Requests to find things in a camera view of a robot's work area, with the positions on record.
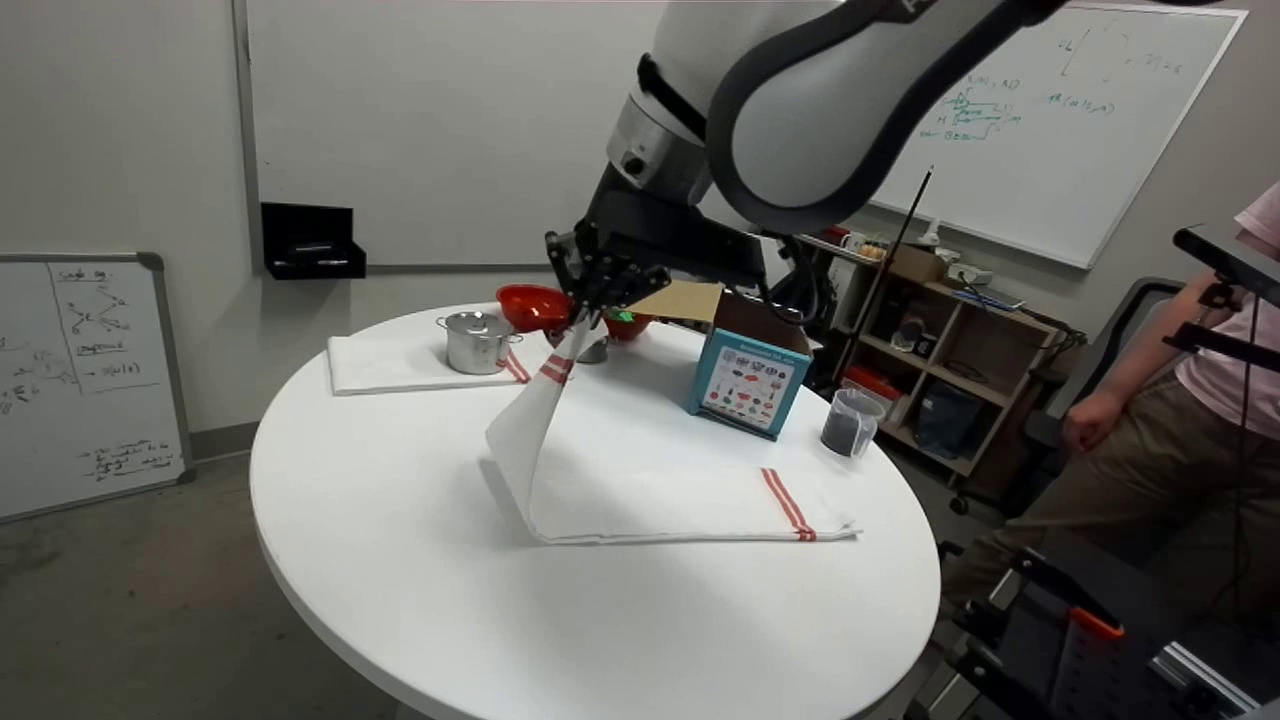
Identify small whiteboard on floor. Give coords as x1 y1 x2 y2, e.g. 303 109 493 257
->
0 252 190 520

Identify large wall whiteboard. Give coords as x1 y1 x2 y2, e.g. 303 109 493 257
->
874 3 1247 267

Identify clear measuring cup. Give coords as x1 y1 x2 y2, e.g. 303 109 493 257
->
822 389 890 456

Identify white round table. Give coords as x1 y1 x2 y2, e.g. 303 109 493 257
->
249 326 940 720

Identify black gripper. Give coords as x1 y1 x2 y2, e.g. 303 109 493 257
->
545 172 768 330

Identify metal strainer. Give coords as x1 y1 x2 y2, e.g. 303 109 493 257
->
573 336 609 366

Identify white towel red stripes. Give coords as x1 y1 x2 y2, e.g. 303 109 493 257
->
485 320 859 545

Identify person in pink shirt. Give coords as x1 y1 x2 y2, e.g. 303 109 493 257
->
952 172 1280 634

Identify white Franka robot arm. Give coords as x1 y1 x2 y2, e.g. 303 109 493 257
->
549 0 1064 320

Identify red plastic bowl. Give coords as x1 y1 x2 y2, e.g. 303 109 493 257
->
498 286 563 333

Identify blue cardboard toy box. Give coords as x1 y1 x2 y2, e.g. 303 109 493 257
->
632 281 812 441

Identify small metal pot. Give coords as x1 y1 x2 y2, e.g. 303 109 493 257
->
444 312 514 377

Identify black office chair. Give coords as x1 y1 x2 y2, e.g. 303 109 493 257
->
948 277 1178 517

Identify wooden shelf unit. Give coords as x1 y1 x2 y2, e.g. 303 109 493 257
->
774 231 1082 480

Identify black case on wall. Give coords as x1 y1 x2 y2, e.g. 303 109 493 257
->
259 204 370 281

